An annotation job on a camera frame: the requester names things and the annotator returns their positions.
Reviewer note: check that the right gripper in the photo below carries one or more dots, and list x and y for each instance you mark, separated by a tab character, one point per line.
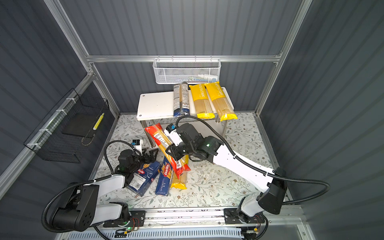
173	148

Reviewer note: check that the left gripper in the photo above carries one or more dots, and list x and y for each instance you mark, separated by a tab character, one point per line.
152	158

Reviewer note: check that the blue Barilla pasta box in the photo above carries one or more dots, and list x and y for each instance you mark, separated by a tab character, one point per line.
143	178

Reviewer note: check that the red spaghetti bag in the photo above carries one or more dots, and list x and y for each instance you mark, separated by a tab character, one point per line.
163	142

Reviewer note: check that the yellow Pastatime spaghetti bag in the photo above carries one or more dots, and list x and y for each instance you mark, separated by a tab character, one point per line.
201	102
224	109
180	182

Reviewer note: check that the dark blue spaghetti bag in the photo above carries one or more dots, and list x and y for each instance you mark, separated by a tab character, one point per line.
181	105

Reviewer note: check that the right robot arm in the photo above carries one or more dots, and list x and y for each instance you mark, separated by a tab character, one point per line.
271	192

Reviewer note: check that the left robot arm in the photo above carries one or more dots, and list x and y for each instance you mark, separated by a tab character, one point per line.
76	208

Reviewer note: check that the white two-tier shelf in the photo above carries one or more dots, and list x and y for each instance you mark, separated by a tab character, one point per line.
157	106

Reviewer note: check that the blue Barilla spaghetti box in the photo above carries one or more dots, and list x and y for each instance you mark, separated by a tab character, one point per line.
165	177

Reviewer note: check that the yellow marker pen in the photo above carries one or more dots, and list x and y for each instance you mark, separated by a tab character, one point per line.
98	122

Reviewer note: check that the pens in white basket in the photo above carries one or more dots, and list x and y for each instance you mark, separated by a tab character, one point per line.
199	79

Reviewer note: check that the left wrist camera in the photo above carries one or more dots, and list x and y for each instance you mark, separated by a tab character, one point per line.
137	144

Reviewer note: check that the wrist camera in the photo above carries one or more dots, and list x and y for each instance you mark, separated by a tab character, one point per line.
137	144
171	133

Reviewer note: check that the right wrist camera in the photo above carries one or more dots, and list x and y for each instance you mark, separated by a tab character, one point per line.
171	133

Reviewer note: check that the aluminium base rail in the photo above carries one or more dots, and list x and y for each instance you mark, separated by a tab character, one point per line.
213	217

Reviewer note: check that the white wire mesh basket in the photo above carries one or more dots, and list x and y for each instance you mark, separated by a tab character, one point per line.
167	72

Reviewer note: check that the black wire basket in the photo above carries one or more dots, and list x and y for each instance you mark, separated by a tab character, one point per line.
67	136

